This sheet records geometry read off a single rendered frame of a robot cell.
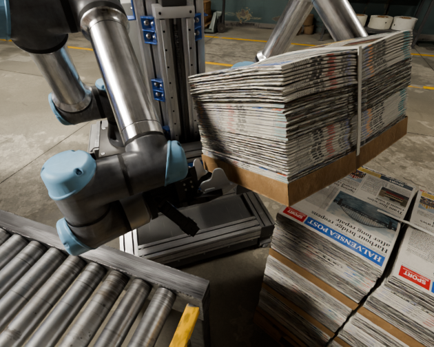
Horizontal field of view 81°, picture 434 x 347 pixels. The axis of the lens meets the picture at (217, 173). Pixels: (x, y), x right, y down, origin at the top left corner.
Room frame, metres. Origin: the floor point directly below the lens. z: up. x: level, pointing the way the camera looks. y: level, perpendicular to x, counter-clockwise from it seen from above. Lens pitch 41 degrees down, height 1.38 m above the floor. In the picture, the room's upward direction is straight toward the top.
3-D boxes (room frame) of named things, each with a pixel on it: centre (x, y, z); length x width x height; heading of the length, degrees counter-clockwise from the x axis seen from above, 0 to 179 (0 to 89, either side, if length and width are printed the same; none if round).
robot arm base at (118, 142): (0.89, 0.36, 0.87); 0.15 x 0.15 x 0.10
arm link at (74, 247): (0.30, 0.23, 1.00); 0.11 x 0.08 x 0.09; 124
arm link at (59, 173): (0.31, 0.21, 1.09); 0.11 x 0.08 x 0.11; 116
